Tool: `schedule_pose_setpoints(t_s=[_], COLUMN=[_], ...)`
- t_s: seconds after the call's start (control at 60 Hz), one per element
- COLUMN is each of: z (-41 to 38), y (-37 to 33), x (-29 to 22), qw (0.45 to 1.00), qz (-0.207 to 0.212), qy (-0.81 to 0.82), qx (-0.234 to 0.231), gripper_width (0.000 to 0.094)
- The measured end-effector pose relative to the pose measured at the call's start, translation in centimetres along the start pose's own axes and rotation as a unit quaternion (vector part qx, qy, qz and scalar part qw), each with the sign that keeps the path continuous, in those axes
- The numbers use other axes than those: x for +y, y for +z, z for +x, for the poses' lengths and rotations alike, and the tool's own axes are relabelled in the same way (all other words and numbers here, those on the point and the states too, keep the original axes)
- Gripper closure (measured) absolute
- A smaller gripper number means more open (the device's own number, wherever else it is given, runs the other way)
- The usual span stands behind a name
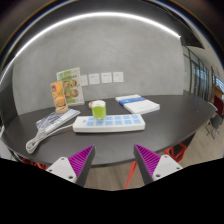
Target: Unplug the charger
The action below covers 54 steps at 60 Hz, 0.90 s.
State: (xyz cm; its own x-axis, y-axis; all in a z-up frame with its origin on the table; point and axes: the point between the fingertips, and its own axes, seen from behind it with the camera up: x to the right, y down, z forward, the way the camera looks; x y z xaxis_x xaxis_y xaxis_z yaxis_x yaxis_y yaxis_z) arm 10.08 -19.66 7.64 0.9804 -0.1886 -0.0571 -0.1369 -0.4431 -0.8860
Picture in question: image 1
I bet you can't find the black-framed glass partition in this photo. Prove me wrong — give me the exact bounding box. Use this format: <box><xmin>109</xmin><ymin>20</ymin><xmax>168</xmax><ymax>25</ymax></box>
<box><xmin>182</xmin><ymin>46</ymin><xmax>224</xmax><ymax>101</ymax></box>

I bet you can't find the orange sign with wooden base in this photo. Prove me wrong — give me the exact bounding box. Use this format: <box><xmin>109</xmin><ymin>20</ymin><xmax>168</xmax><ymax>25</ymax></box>
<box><xmin>49</xmin><ymin>80</ymin><xmax>70</xmax><ymax>115</ymax></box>

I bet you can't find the green acrylic menu sign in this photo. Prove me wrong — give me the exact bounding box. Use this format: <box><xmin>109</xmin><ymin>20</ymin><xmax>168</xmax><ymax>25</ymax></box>
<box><xmin>56</xmin><ymin>67</ymin><xmax>85</xmax><ymax>107</ymax></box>

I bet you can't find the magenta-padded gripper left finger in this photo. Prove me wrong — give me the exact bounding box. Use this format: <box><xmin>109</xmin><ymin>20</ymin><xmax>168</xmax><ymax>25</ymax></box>
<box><xmin>45</xmin><ymin>144</ymin><xmax>97</xmax><ymax>188</ymax></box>

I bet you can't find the curved ceiling light strip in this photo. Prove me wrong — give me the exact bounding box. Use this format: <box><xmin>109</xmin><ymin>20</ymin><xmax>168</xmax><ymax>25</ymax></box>
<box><xmin>0</xmin><ymin>11</ymin><xmax>182</xmax><ymax>84</ymax></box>

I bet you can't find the white and blue book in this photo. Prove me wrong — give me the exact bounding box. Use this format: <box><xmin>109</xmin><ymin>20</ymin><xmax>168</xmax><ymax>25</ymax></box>
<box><xmin>114</xmin><ymin>93</ymin><xmax>161</xmax><ymax>115</ymax></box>

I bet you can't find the white power strip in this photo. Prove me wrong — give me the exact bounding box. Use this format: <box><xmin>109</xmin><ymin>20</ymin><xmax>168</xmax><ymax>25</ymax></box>
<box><xmin>72</xmin><ymin>113</ymin><xmax>147</xmax><ymax>134</ymax></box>

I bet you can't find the grey chair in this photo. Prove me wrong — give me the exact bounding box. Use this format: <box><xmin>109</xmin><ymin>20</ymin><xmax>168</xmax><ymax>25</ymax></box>
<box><xmin>204</xmin><ymin>113</ymin><xmax>224</xmax><ymax>139</ymax></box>

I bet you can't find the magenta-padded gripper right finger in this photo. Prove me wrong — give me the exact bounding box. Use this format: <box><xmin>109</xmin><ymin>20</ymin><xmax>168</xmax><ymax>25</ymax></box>
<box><xmin>133</xmin><ymin>143</ymin><xmax>184</xmax><ymax>185</ymax></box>

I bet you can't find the green and white charger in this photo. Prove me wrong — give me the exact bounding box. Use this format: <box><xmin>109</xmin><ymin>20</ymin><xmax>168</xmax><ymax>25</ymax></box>
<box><xmin>91</xmin><ymin>99</ymin><xmax>107</xmax><ymax>120</ymax></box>

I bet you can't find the red metal table frame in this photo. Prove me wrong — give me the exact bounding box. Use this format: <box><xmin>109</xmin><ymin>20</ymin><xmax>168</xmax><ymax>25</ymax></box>
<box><xmin>124</xmin><ymin>142</ymin><xmax>188</xmax><ymax>190</ymax></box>

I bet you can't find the white blank wall plate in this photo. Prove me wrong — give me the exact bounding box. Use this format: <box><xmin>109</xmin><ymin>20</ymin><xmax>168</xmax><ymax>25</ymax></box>
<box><xmin>79</xmin><ymin>74</ymin><xmax>89</xmax><ymax>87</ymax></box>

